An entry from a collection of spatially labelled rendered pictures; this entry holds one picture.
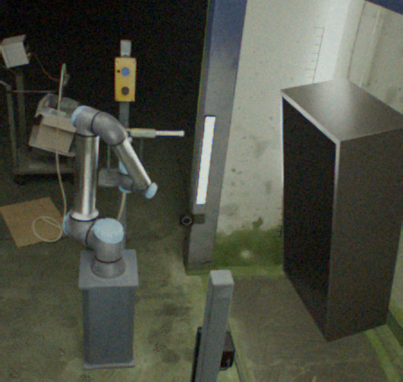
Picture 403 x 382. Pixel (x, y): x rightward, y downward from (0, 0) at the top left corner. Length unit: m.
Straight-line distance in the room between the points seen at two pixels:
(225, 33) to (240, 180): 0.98
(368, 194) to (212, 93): 1.21
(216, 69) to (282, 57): 0.40
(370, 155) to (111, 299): 1.50
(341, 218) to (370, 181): 0.20
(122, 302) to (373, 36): 2.12
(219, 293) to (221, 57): 1.98
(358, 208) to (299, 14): 1.26
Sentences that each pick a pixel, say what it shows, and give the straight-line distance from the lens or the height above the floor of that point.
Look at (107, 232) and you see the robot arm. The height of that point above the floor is 0.91.
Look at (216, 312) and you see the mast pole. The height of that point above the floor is 1.55.
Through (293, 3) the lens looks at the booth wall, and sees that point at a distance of 2.96.
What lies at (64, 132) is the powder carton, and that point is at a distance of 4.50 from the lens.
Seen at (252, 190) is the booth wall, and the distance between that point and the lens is 3.34.
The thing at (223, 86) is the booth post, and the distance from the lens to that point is 2.98.
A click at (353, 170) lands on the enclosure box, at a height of 1.50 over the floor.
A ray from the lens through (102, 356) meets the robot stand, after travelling 3.00.
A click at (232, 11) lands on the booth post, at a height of 1.90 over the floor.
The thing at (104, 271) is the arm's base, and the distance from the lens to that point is 2.63.
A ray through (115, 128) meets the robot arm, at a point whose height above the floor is 1.44.
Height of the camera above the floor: 2.37
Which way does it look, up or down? 29 degrees down
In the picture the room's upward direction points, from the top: 6 degrees clockwise
